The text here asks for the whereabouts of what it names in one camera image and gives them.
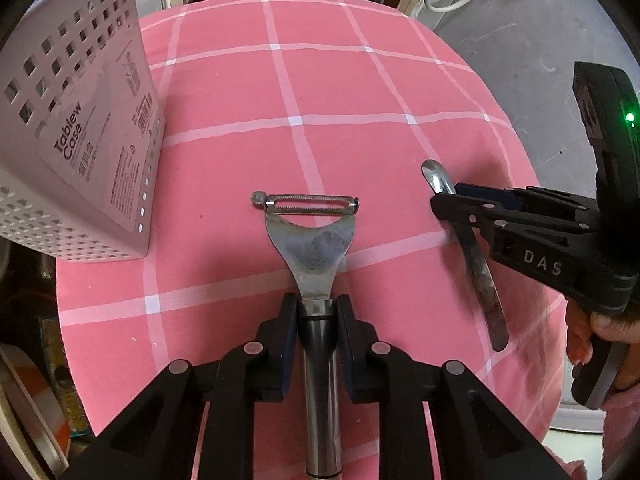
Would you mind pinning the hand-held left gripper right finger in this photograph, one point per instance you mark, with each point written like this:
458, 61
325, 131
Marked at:
345, 321

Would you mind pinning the orange and white bowl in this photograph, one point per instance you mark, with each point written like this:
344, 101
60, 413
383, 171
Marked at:
35, 410

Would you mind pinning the pink checked tablecloth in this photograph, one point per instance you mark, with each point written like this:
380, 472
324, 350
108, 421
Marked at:
350, 85

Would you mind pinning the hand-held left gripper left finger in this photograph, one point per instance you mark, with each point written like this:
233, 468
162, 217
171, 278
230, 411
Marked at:
288, 321

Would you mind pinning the round-bowl steel spoon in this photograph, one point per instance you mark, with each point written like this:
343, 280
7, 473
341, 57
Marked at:
482, 280

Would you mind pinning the steel peeler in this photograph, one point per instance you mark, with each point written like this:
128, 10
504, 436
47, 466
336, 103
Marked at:
310, 255

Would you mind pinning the person's right hand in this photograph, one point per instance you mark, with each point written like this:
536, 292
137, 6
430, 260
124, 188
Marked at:
612, 327

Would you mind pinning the white perforated utensil basket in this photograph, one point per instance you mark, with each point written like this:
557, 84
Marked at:
90, 160

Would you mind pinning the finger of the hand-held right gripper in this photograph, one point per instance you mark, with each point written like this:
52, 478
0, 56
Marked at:
482, 193
465, 212

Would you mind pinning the person's right forearm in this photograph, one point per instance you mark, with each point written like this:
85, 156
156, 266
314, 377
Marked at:
622, 430

